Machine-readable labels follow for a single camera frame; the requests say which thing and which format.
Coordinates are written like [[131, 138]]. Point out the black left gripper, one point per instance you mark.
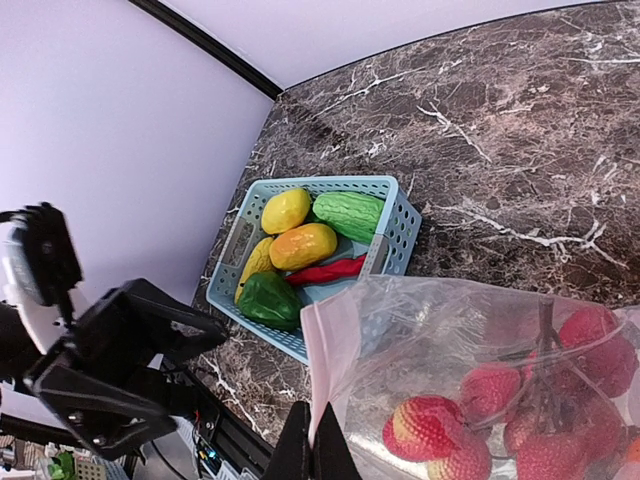
[[97, 380]]

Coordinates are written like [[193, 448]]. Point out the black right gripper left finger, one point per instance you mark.
[[291, 458]]

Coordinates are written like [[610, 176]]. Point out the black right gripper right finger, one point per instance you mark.
[[332, 459]]

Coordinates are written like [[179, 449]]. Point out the clear zip top bag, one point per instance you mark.
[[386, 339]]

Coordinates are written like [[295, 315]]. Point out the orange yellow toy mango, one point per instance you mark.
[[303, 246]]

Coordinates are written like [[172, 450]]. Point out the red toy lychee bunch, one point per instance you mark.
[[555, 402]]

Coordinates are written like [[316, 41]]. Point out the green toy bell pepper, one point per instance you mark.
[[269, 300]]

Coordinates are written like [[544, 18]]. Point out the red toy chili pepper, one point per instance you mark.
[[339, 269]]

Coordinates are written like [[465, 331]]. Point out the green toy bitter gourd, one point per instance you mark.
[[351, 214]]

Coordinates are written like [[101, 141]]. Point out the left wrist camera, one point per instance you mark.
[[42, 254]]

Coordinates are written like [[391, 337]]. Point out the black left corner frame post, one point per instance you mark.
[[214, 48]]

